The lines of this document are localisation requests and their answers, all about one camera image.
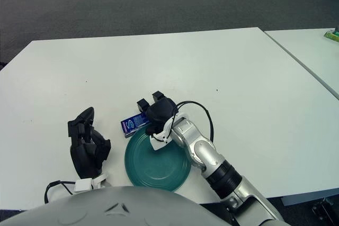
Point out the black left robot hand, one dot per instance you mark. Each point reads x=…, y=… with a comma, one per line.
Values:
x=82, y=154

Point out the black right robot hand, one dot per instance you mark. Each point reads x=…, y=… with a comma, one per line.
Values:
x=161, y=112

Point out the blue gum pack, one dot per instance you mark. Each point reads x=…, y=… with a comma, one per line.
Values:
x=132, y=124

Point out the green round plate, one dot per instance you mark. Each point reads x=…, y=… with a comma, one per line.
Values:
x=156, y=165

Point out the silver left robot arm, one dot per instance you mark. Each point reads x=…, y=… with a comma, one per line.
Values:
x=84, y=183

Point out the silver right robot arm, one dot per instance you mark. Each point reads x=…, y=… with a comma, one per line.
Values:
x=206, y=154

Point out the grey robot torso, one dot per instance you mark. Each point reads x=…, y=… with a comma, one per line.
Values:
x=106, y=204

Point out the white side table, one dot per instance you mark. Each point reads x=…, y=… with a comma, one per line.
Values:
x=310, y=51

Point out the green box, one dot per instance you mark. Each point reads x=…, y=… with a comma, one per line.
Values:
x=332, y=35

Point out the black equipment under table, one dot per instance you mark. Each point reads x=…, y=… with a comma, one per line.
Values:
x=324, y=210

